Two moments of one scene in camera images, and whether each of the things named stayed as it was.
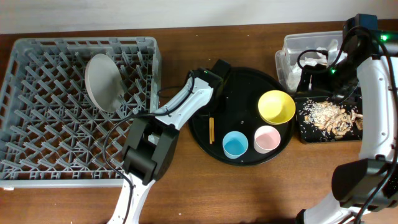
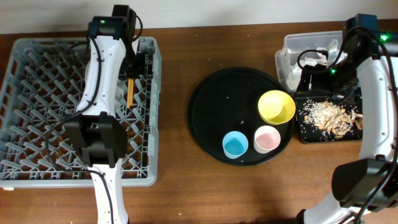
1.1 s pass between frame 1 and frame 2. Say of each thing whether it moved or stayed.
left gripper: moved
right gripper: stayed
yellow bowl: stayed
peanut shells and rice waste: stayed
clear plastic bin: stayed
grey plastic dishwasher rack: stayed
